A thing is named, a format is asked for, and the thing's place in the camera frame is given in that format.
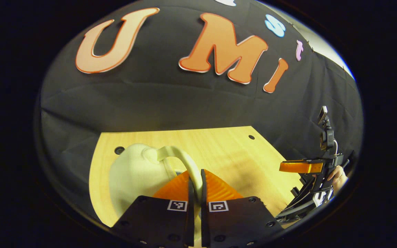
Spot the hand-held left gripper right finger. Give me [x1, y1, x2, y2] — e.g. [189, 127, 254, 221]
[200, 169, 285, 248]

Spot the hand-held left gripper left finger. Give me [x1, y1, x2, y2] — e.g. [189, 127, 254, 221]
[111, 170, 195, 247]

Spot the black backdrop cloth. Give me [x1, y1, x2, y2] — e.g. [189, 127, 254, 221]
[35, 0, 364, 221]

